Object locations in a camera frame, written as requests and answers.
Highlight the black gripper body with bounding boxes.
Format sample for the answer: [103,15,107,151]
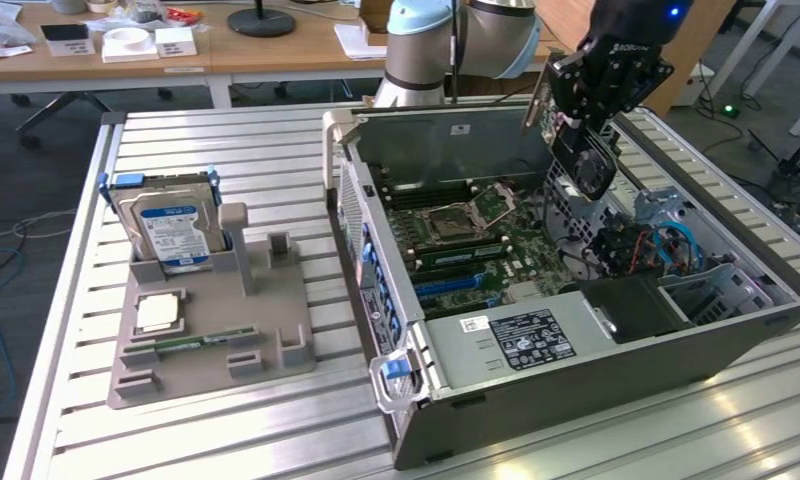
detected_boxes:
[576,0,698,66]

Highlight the graphics card with fan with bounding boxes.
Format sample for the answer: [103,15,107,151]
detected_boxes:
[518,47,622,202]

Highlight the white box red dot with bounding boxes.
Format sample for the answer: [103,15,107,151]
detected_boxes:
[677,62,716,109]

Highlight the wooden cabinet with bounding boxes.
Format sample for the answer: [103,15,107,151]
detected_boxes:
[525,0,738,116]

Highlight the metal socket cover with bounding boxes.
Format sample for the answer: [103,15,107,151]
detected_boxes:
[463,180,519,232]

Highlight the silver perforated drive cage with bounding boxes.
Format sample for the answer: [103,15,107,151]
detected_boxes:
[542,119,648,281]

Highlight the black equipment stand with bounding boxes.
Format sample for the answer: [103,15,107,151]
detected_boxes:
[745,127,800,226]

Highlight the black RAM slot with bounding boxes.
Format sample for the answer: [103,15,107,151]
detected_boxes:
[390,198,475,211]

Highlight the white paper stack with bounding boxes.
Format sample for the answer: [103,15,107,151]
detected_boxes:
[331,22,389,61]

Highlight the brown cardboard box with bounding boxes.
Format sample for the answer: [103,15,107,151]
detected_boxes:
[358,0,391,34]

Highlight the CPU socket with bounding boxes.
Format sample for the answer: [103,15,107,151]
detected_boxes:
[422,204,487,246]

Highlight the green motherboard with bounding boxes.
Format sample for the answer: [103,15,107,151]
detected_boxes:
[371,174,594,321]

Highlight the green RAM stick with label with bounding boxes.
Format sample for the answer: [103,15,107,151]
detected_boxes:
[411,242,511,266]

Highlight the silver disk bay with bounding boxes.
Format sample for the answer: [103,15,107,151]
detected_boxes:
[656,262,774,326]

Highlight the blue expansion slot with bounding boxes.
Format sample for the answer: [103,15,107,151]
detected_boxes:
[413,273,489,297]

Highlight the wooden desk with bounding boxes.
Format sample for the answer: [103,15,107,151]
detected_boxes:
[209,0,578,109]
[0,0,213,97]

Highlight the black lamp base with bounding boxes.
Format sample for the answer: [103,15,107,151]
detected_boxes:
[225,0,298,37]

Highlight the grey power supply unit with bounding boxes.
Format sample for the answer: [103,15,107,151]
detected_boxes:
[425,292,614,391]

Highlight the white cube box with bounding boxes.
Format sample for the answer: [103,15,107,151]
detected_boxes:
[153,27,195,58]

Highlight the grey open PC case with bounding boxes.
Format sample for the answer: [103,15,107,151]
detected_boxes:
[322,97,800,472]

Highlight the clear bag dark parts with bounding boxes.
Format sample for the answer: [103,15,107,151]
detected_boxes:
[115,0,169,25]

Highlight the flat white box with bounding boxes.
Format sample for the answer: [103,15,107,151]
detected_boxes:
[99,42,161,64]

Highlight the hard disk blue carrier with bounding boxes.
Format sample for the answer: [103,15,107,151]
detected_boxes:
[95,169,231,276]

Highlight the white tape roll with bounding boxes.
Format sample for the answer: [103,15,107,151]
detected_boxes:
[103,27,149,51]

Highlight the black and white box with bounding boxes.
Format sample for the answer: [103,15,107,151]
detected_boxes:
[38,23,95,57]

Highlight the silver CPU chip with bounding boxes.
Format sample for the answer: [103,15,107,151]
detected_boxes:
[135,297,181,334]

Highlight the dark office chair base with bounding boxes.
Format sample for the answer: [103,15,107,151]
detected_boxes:
[8,89,174,150]

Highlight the grey parts rack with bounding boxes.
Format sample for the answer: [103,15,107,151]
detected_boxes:
[104,202,321,414]

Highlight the clear plastic bag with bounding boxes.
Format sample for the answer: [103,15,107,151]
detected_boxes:
[0,2,38,47]

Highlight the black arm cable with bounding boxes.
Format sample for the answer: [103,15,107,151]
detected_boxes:
[447,0,459,107]

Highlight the silver drive bracket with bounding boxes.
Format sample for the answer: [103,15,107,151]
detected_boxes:
[632,187,694,229]

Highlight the black cable bundle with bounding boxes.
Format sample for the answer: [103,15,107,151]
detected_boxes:
[589,224,661,279]

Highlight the light blue wire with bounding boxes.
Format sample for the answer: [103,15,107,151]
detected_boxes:
[656,219,708,274]

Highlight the thin red wire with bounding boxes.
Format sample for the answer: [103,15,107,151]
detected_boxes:
[628,227,644,275]

